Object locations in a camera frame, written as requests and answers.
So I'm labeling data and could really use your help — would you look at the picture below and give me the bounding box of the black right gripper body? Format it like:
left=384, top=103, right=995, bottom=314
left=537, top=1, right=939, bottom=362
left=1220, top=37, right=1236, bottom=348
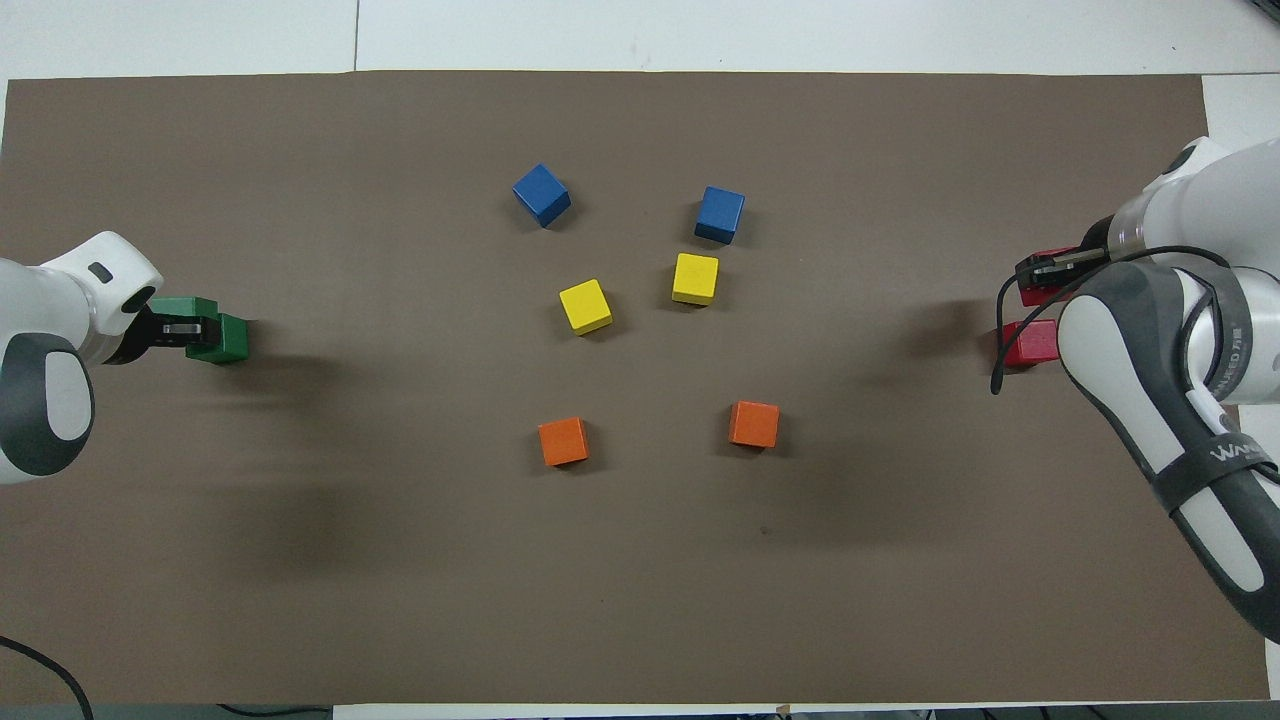
left=1077, top=217, right=1114, bottom=270

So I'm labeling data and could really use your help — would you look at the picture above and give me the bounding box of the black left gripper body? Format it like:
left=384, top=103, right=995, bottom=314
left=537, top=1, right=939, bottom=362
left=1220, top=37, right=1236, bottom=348
left=119, top=304, right=167, bottom=364

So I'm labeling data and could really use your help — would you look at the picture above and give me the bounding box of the green wooden cube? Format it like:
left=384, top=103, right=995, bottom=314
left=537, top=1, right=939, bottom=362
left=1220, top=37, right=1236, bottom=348
left=186, top=313, right=250, bottom=366
left=150, top=297, right=221, bottom=346

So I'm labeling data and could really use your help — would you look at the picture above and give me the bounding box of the red wooden cube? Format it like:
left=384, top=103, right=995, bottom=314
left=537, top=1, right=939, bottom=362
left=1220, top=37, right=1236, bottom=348
left=1003, top=320, right=1061, bottom=368
left=1018, top=248, right=1083, bottom=307

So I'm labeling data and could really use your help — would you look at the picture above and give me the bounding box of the orange wooden cube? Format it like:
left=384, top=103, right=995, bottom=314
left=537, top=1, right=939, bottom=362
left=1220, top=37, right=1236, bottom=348
left=538, top=416, right=590, bottom=468
left=728, top=400, right=781, bottom=450

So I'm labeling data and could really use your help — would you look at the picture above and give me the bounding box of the blue wooden cube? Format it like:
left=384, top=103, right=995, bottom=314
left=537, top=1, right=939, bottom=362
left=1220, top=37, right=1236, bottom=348
left=694, top=186, right=747, bottom=246
left=512, top=163, right=573, bottom=229

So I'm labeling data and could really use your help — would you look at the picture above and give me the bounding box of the yellow wooden cube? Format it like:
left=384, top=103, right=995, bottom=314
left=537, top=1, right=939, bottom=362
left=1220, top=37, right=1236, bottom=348
left=558, top=278, right=614, bottom=337
left=671, top=252, right=721, bottom=307

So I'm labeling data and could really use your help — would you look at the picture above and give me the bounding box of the brown table mat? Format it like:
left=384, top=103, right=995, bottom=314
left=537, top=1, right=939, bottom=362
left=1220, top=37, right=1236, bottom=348
left=0, top=70, right=1271, bottom=707

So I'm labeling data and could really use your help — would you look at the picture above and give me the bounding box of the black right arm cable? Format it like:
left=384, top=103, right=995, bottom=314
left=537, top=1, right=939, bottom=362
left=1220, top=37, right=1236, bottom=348
left=990, top=244, right=1280, bottom=397

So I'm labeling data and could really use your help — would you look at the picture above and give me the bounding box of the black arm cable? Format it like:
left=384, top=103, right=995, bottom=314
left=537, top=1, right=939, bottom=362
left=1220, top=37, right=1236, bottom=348
left=0, top=635, right=96, bottom=720
left=990, top=244, right=1280, bottom=397

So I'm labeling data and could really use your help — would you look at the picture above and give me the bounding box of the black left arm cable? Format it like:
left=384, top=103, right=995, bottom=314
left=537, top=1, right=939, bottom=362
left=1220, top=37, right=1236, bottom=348
left=0, top=635, right=96, bottom=720

